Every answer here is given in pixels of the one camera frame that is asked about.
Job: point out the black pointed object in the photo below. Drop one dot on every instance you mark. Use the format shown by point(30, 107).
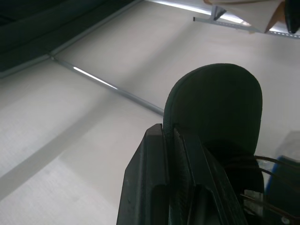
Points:
point(293, 16)

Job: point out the brown cardboard box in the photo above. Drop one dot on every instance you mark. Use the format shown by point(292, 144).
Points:
point(253, 11)

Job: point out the grey metal bar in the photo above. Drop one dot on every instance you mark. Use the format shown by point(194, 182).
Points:
point(93, 78)

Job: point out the dark green cap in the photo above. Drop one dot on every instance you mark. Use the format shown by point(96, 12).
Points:
point(215, 100)

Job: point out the grey perforated metal rail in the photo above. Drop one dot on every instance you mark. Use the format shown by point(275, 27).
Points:
point(225, 24)
point(286, 34)

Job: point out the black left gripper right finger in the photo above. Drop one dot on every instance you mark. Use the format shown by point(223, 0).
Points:
point(206, 187)

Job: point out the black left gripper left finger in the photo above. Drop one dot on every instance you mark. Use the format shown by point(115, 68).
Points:
point(143, 178)

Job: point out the blue box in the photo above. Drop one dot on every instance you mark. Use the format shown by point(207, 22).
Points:
point(274, 171)

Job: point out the dark panel with grey frame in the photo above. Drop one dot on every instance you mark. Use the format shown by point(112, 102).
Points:
point(35, 25)

